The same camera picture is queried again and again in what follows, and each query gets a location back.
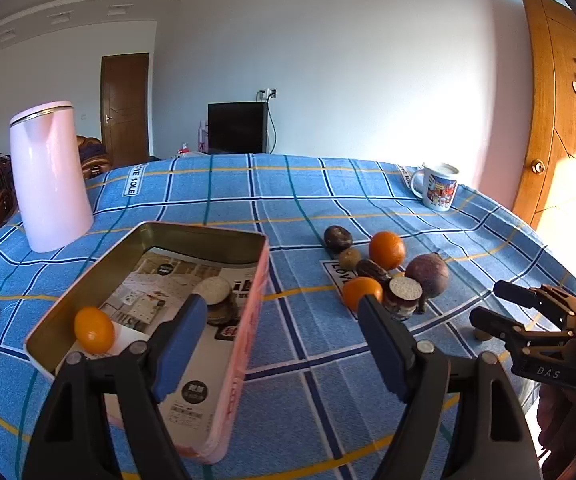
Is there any white printed mug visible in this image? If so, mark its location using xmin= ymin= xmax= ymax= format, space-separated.
xmin=409 ymin=164 xmax=459 ymax=212

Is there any pink biscuit tin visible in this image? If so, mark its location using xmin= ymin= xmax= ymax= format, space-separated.
xmin=24 ymin=221 xmax=269 ymax=464

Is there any light wooden door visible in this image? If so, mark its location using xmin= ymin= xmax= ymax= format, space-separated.
xmin=513 ymin=0 xmax=576 ymax=231

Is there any blue plaid tablecloth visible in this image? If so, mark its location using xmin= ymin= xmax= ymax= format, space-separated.
xmin=0 ymin=155 xmax=576 ymax=479

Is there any dark water chestnut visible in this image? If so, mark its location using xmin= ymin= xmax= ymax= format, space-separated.
xmin=324 ymin=226 xmax=353 ymax=255

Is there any small brown longan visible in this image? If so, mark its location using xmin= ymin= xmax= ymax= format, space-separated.
xmin=473 ymin=328 xmax=493 ymax=341
xmin=338 ymin=247 xmax=363 ymax=271

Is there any paper leaflet in tin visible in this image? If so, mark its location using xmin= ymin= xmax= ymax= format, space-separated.
xmin=54 ymin=245 xmax=264 ymax=443

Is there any brown leather armchair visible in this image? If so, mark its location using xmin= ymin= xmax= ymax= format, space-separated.
xmin=76 ymin=136 xmax=112 ymax=180

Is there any purple passion fruit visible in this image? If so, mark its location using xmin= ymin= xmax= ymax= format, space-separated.
xmin=405 ymin=252 xmax=449 ymax=299

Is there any pink electric kettle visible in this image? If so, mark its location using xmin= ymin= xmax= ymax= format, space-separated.
xmin=9 ymin=101 xmax=93 ymax=252

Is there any dark brown chestnut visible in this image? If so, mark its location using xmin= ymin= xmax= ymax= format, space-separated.
xmin=355 ymin=259 xmax=392 ymax=285

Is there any brass door knob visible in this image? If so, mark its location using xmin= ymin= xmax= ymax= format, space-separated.
xmin=532 ymin=159 xmax=546 ymax=174

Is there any orange mandarin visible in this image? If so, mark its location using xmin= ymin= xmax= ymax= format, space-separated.
xmin=368 ymin=231 xmax=406 ymax=271
xmin=73 ymin=307 xmax=114 ymax=354
xmin=342 ymin=276 xmax=383 ymax=313

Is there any dark brown room door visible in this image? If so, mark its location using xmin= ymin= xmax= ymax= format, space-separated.
xmin=100 ymin=52 xmax=149 ymax=168

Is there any black television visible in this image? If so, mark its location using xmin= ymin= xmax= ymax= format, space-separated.
xmin=207 ymin=102 xmax=268 ymax=154

